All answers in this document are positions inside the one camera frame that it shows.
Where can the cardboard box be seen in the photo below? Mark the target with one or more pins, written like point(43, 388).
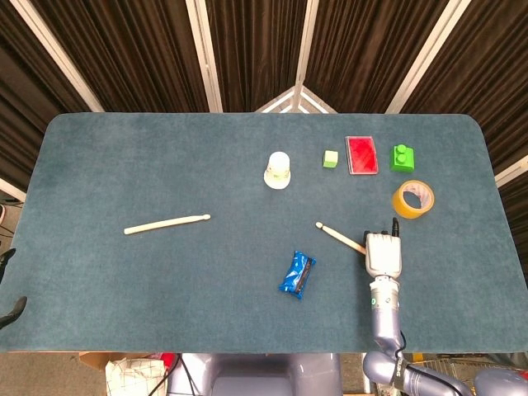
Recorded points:
point(95, 359)

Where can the white checkered bag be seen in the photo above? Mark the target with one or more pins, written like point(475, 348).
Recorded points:
point(132, 377)

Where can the red flat rectangular box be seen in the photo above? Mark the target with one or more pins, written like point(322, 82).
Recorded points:
point(362, 156)

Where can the small red object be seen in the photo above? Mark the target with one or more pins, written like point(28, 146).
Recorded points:
point(167, 359)

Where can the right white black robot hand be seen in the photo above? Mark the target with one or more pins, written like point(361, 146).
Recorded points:
point(383, 253)

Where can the brown packing tape roll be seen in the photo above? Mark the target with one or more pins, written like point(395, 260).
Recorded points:
point(402, 208)

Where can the green studded building block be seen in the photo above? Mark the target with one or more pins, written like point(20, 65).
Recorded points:
point(402, 160)

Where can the blue felt table mat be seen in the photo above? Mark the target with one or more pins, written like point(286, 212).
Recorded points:
point(206, 288)

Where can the blue snack packet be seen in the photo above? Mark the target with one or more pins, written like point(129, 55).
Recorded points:
point(295, 274)

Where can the right lavender robot arm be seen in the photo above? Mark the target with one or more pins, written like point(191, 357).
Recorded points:
point(385, 317)

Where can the wooden drumstick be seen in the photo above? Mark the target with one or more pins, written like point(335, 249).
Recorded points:
point(338, 236)
point(165, 224)

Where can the white partition frame bar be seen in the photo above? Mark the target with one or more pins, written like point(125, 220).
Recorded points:
point(511, 173)
point(12, 190)
point(206, 57)
point(306, 41)
point(424, 57)
point(59, 57)

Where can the white paper cup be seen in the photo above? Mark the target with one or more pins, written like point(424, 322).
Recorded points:
point(277, 171)

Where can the lavender robot torso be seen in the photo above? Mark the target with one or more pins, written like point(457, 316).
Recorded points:
point(255, 375)

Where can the small light green cube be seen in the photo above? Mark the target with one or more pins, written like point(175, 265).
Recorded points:
point(330, 159)

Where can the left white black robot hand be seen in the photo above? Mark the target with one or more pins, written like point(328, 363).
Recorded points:
point(18, 305)

